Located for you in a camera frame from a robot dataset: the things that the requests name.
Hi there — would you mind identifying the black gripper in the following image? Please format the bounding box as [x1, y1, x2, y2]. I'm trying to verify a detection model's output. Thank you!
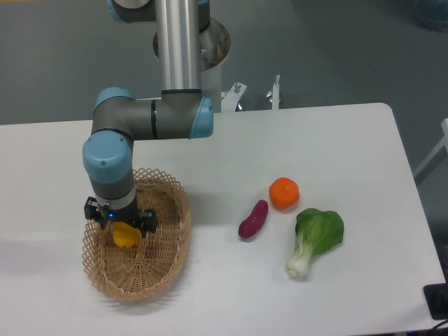
[83, 196, 158, 238]

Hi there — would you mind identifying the yellow mango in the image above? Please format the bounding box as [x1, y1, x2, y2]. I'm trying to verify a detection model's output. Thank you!
[113, 222, 141, 248]

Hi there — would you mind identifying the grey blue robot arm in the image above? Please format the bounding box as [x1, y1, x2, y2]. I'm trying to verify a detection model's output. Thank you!
[82, 1, 214, 235]

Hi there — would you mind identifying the woven wicker basket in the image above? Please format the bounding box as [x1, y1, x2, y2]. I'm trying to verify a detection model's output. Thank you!
[82, 168, 191, 301]

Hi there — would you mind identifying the purple sweet potato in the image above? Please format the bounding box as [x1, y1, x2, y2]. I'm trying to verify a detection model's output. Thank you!
[238, 199, 269, 239]

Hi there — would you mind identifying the orange tangerine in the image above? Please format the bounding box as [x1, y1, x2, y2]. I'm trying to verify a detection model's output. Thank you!
[269, 176, 300, 210]

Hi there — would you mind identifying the green bok choy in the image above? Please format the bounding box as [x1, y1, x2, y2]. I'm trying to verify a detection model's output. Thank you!
[286, 208, 344, 279]

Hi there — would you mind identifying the black box at table edge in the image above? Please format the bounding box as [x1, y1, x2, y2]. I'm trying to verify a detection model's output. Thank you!
[423, 283, 447, 320]

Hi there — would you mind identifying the white frame at right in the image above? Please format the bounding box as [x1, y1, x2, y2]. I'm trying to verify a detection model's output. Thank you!
[412, 118, 447, 186]

